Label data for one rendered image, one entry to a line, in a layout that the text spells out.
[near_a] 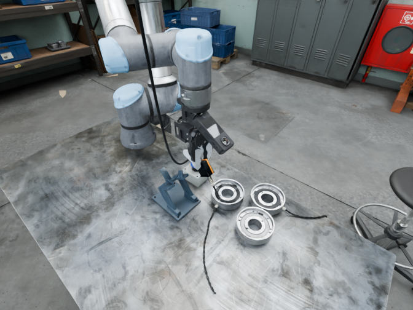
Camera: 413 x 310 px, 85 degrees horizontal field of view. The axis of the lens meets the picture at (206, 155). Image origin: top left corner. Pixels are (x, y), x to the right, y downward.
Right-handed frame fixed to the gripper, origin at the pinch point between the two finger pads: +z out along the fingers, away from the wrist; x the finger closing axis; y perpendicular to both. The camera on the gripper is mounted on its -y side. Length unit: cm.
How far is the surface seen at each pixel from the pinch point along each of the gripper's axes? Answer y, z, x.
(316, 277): -38.9, 13.0, 0.5
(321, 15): 89, 8, -323
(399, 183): -52, 31, -76
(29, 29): 389, 26, -58
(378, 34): 20, 26, -354
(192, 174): 5.7, 8.6, -0.9
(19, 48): 338, 36, -27
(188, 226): -5.5, 13.1, 12.0
